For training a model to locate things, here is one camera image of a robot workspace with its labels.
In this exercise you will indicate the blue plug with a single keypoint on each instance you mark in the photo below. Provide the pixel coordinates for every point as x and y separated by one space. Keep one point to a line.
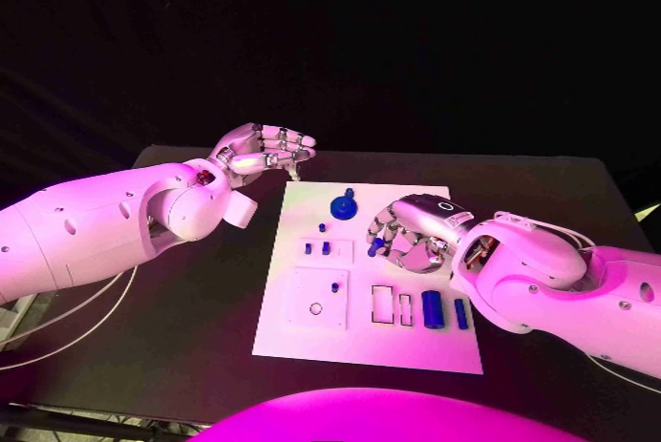
325 247
308 248

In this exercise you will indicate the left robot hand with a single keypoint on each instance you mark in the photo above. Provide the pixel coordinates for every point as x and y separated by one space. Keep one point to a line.
248 161

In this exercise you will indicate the blue gear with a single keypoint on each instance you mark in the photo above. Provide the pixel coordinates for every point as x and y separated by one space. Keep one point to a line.
344 207

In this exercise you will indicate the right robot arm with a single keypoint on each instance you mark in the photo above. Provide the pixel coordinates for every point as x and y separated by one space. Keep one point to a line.
542 270

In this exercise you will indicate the thin long blue cylinder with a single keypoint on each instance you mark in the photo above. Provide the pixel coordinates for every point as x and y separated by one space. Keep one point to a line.
461 313

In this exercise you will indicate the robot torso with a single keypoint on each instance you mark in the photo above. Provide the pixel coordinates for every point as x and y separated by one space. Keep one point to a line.
388 417

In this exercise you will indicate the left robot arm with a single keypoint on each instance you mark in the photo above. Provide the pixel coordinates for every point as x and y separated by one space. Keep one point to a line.
103 216

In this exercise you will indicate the white task board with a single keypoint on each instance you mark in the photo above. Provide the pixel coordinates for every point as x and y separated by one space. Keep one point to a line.
362 341

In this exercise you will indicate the thick long blue cylinder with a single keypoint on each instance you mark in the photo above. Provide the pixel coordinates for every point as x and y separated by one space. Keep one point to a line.
432 309

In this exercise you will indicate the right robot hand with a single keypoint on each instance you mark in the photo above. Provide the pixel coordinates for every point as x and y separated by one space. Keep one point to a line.
418 209

